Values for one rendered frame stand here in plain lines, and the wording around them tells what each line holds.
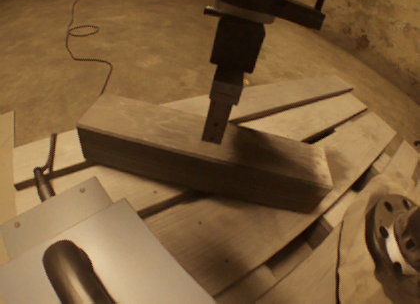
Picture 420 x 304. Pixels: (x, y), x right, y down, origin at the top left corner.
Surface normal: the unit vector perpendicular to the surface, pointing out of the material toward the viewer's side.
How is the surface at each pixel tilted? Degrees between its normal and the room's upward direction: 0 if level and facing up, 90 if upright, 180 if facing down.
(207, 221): 0
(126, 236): 0
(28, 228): 0
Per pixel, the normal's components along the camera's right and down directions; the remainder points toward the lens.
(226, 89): -0.14, 0.67
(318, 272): 0.20, -0.70
